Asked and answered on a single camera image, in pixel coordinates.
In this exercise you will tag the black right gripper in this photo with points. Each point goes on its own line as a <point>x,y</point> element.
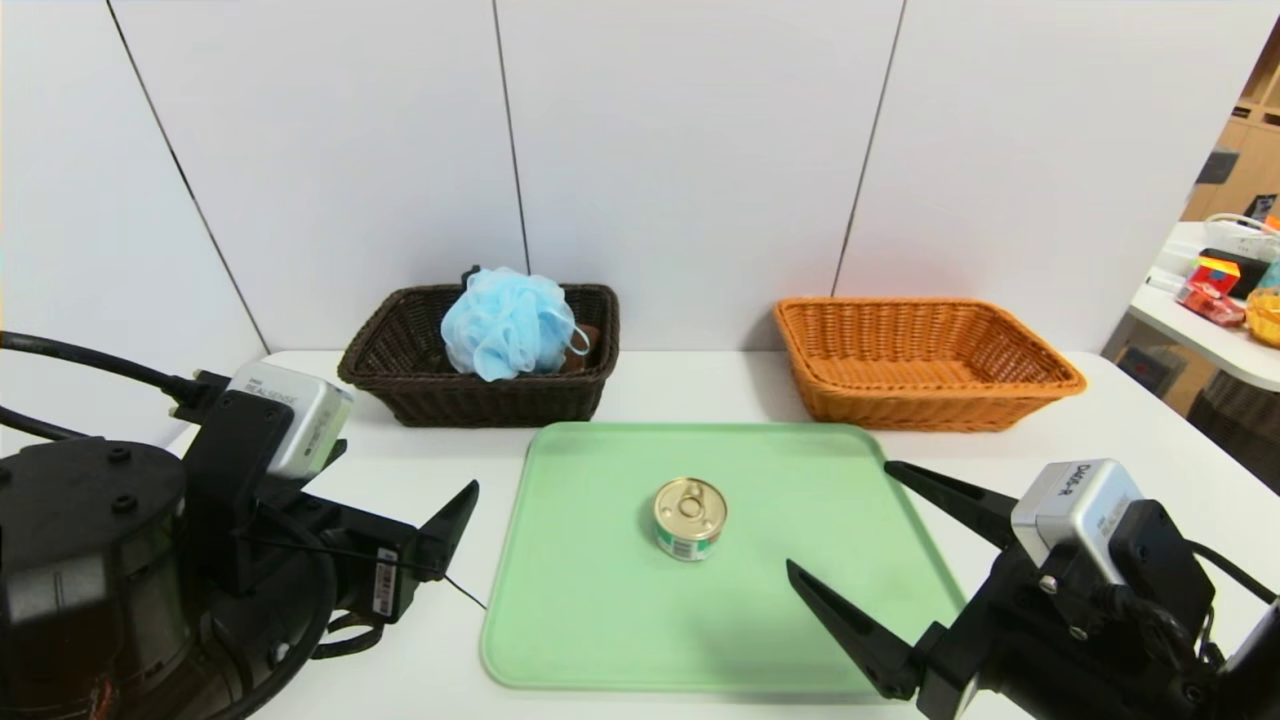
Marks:
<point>948,650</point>

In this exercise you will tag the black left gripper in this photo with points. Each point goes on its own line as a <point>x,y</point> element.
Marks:
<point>392,577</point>

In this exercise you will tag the small round tin can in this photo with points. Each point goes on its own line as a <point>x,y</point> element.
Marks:
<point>688,515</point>

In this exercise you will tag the blue mesh bath loofah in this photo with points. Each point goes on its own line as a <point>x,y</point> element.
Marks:
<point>505,325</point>

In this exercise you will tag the brown microfiber towel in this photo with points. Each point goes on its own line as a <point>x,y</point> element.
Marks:
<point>588,345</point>

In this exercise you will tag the black pump bottle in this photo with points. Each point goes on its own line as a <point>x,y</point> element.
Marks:
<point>471,274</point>

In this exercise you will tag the orange wicker basket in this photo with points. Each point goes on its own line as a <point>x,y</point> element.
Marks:
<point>920,405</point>

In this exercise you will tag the dark brown wicker basket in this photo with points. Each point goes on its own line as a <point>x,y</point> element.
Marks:
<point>420,395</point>

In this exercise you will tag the green plastic tray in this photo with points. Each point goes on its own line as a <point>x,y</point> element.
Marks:
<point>600,620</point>

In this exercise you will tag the white side table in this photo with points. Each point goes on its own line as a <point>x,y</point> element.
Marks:
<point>1190,335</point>

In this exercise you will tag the red colourful box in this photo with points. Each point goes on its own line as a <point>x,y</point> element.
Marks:
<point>1208,290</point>

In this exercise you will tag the yellow bowl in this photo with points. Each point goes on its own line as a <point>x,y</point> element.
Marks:
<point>1265,318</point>

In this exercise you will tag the black box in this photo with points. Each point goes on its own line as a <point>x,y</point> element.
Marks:
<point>1245,272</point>

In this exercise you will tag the wooden shelf unit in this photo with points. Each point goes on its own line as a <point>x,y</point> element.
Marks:
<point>1245,160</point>

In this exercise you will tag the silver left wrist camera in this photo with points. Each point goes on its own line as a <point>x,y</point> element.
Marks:
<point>305,415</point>

